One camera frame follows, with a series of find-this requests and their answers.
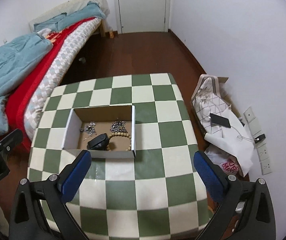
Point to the white wall socket strip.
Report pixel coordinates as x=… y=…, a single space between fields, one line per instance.
x=262 y=151

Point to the black smartphone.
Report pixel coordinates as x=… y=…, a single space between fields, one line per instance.
x=219 y=121

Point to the red blanket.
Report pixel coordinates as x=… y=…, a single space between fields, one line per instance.
x=19 y=98

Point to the black charger plug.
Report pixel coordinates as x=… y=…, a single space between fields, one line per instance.
x=260 y=138

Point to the red white plastic bag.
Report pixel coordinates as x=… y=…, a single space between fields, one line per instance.
x=225 y=161

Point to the light blue duvet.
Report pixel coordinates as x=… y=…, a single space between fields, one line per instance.
x=19 y=57

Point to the white patterned fabric bag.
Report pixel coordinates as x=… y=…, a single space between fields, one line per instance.
x=230 y=146

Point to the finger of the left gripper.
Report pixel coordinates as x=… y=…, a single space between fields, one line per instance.
x=11 y=141

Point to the white wooden headboard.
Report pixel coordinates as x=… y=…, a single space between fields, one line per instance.
x=68 y=7

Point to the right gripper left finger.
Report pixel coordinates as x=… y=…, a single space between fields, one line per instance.
x=28 y=220

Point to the white cardboard box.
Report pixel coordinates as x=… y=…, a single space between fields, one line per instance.
x=118 y=122

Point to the green white checkered tablecloth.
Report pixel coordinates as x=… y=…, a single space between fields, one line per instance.
x=156 y=195

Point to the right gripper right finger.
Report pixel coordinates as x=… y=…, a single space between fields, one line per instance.
x=249 y=201

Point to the patterned mattress sheet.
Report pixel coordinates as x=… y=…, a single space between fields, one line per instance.
x=72 y=43

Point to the white door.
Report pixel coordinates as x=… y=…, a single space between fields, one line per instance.
x=139 y=16

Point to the black smart watch band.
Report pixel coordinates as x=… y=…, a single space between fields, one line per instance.
x=99 y=143

